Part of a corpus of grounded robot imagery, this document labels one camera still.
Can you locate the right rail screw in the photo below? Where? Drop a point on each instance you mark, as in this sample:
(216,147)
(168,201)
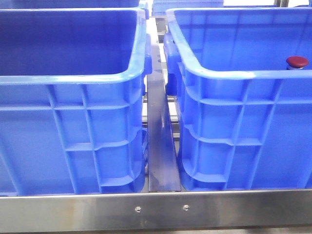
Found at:
(186,207)

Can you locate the left rail screw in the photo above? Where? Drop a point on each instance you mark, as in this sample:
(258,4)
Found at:
(138,209)

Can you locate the blue plastic crate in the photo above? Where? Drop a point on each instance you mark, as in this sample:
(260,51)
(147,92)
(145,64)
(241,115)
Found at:
(71,96)
(245,119)

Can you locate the rear right blue crate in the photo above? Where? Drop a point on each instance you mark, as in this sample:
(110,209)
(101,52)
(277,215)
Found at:
(159,7)

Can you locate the left blue plastic crate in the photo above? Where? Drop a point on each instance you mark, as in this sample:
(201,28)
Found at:
(71,96)

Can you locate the red mushroom push button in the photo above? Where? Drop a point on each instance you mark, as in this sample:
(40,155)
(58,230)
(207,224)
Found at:
(296,62)

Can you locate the rail screw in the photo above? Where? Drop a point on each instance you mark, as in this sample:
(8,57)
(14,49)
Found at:
(138,209)
(186,207)

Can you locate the rear left blue crate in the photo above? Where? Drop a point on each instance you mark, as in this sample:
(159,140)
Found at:
(47,4)

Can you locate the right blue plastic crate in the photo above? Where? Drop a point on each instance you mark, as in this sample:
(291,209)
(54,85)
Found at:
(245,119)

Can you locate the stainless steel front rail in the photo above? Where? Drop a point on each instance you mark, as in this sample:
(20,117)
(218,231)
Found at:
(159,211)

